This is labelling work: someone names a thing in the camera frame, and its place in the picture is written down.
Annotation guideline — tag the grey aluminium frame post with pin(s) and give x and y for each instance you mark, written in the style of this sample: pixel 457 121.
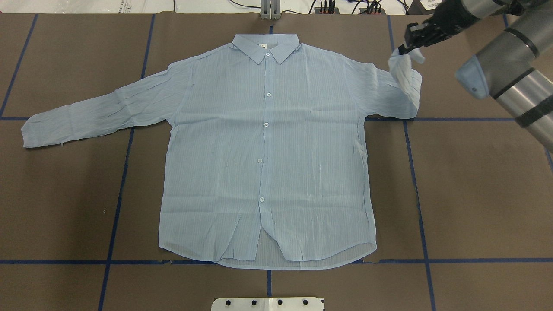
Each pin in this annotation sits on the grey aluminium frame post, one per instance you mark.
pixel 270 9

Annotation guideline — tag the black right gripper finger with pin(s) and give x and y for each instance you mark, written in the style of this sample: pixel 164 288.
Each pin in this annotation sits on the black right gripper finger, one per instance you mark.
pixel 403 49

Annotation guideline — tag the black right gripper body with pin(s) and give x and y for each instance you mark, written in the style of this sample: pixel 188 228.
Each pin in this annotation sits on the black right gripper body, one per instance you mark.
pixel 448 18

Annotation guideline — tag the light blue button-up shirt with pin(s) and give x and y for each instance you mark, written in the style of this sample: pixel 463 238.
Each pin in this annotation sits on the light blue button-up shirt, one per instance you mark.
pixel 266 166

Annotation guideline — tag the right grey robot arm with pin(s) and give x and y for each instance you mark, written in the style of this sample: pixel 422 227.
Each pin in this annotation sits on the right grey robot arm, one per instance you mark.
pixel 502 69

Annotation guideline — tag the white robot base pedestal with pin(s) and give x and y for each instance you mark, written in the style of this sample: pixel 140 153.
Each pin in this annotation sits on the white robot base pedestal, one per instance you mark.
pixel 269 304

